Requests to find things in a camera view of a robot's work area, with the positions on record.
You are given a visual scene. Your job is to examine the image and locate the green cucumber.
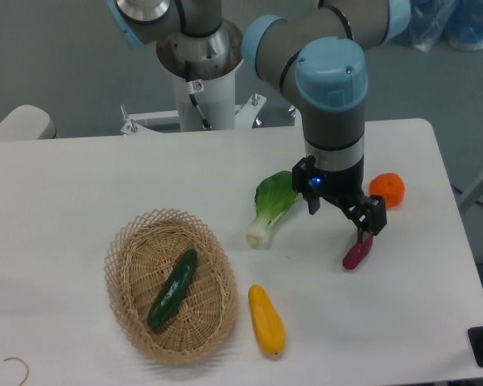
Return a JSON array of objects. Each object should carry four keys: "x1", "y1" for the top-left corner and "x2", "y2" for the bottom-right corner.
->
[{"x1": 147, "y1": 248, "x2": 197, "y2": 330}]

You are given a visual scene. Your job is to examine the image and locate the yellow squash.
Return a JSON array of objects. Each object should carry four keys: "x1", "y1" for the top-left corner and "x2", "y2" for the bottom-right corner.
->
[{"x1": 248, "y1": 285, "x2": 286, "y2": 356}]

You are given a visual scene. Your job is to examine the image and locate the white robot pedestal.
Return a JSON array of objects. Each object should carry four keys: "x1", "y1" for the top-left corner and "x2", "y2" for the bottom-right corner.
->
[{"x1": 121, "y1": 19, "x2": 267, "y2": 136}]

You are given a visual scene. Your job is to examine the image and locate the orange tangerine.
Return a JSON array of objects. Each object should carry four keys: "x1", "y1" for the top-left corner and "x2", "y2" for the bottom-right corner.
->
[{"x1": 369, "y1": 173, "x2": 406, "y2": 209}]

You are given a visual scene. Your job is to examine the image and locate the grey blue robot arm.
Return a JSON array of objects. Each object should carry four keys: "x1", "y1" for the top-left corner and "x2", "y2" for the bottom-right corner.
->
[{"x1": 108, "y1": 1, "x2": 411, "y2": 245}]

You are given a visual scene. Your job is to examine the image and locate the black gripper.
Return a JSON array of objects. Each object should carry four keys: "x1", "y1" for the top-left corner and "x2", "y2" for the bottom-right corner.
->
[{"x1": 292, "y1": 155, "x2": 387, "y2": 244}]

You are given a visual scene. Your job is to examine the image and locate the green bok choy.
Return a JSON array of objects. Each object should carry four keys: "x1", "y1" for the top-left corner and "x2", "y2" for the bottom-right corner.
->
[{"x1": 246, "y1": 170, "x2": 298, "y2": 248}]

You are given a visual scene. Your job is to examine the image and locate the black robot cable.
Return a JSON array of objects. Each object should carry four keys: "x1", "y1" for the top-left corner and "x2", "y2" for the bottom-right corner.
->
[{"x1": 184, "y1": 60, "x2": 213, "y2": 131}]

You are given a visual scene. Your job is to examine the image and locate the woven wicker basket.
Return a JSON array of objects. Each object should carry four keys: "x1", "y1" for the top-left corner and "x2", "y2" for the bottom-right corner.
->
[{"x1": 105, "y1": 209, "x2": 238, "y2": 365}]

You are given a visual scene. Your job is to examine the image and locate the white chair back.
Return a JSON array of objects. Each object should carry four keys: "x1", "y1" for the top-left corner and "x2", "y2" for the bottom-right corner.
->
[{"x1": 0, "y1": 105, "x2": 60, "y2": 142}]

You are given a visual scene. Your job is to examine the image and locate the purple eggplant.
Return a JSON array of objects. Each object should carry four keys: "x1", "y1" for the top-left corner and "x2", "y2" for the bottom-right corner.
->
[{"x1": 342, "y1": 236, "x2": 374, "y2": 270}]

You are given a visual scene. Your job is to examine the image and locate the blue plastic bags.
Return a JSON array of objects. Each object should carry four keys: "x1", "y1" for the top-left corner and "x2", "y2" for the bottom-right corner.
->
[{"x1": 396, "y1": 0, "x2": 483, "y2": 52}]

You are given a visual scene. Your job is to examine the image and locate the tan rubber band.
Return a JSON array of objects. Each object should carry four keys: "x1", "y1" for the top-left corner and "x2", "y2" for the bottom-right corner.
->
[{"x1": 3, "y1": 357, "x2": 31, "y2": 384}]

